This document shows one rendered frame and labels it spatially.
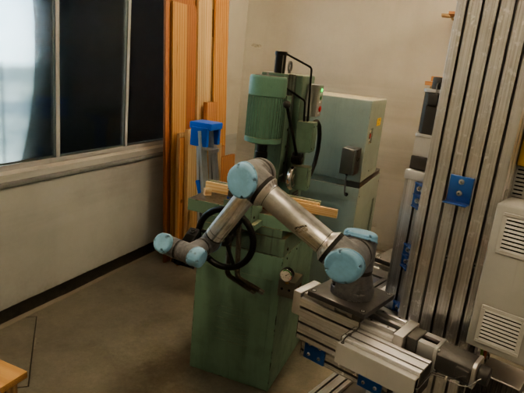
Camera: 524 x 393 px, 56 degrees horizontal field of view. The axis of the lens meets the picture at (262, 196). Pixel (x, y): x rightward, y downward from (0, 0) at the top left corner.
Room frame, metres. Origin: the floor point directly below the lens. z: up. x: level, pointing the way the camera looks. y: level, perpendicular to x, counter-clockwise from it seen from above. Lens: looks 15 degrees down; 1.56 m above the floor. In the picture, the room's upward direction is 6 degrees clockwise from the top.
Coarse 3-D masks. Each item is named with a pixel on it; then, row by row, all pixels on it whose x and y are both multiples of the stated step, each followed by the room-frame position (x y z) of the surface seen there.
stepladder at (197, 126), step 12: (204, 120) 3.25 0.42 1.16; (192, 132) 3.13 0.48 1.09; (204, 132) 3.10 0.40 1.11; (216, 132) 3.24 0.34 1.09; (192, 144) 3.13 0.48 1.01; (204, 144) 3.10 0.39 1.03; (216, 144) 3.24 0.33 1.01; (204, 156) 3.12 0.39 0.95; (216, 156) 3.26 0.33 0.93; (204, 168) 3.10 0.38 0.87; (216, 168) 3.25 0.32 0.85; (204, 180) 3.09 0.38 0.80; (216, 180) 3.23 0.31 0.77
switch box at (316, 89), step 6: (312, 84) 2.56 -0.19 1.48; (318, 84) 2.63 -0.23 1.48; (312, 90) 2.56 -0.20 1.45; (318, 90) 2.55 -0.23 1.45; (306, 96) 2.57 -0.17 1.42; (312, 96) 2.56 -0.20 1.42; (318, 96) 2.55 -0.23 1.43; (306, 102) 2.56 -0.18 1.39; (312, 102) 2.55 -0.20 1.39; (318, 102) 2.57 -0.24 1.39; (306, 108) 2.56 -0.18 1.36; (312, 108) 2.55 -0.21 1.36; (306, 114) 2.56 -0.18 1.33; (312, 114) 2.55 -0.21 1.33; (318, 114) 2.60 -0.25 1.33
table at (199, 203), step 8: (192, 200) 2.28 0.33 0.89; (200, 200) 2.27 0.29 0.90; (208, 200) 2.28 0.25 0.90; (216, 200) 2.29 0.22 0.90; (192, 208) 2.28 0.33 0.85; (200, 208) 2.27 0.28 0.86; (208, 208) 2.25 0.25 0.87; (264, 216) 2.16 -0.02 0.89; (272, 216) 2.15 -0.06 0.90; (256, 224) 2.09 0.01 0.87; (264, 224) 2.16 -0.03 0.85; (272, 224) 2.14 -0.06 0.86; (280, 224) 2.13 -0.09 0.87
